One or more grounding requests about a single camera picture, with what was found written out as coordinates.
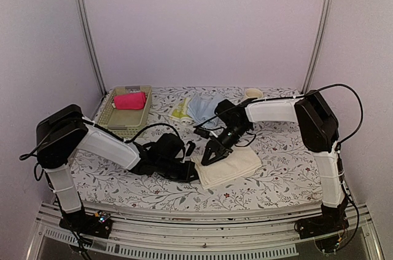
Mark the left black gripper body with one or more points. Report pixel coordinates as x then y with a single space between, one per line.
175 173

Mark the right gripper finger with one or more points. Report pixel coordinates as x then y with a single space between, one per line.
216 158
207 155

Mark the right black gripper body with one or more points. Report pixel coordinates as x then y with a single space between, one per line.
222 147

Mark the cream towel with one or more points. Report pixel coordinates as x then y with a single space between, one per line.
240 162

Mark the pink towel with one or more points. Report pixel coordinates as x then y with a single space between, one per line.
133 101

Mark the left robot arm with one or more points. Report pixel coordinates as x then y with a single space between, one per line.
66 131

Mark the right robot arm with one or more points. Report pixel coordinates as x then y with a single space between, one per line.
318 128

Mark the blue rolled towel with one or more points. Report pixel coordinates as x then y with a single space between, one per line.
201 109

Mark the green white towel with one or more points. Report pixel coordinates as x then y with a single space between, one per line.
179 113

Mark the cream ceramic mug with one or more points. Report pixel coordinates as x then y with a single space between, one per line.
253 93

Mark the green plastic basket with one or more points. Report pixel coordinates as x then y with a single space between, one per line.
124 122

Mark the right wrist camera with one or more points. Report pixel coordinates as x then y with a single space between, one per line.
205 133

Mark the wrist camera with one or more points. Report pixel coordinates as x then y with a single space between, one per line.
189 148
205 133

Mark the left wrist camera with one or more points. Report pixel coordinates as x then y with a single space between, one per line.
189 148

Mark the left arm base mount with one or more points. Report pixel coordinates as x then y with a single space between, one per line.
97 225

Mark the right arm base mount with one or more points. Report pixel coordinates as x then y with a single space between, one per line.
327 231

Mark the right aluminium post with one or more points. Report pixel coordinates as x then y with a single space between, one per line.
323 19

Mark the aluminium post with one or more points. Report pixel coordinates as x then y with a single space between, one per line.
323 19
88 38

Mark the left aluminium post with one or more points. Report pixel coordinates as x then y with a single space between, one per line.
88 38

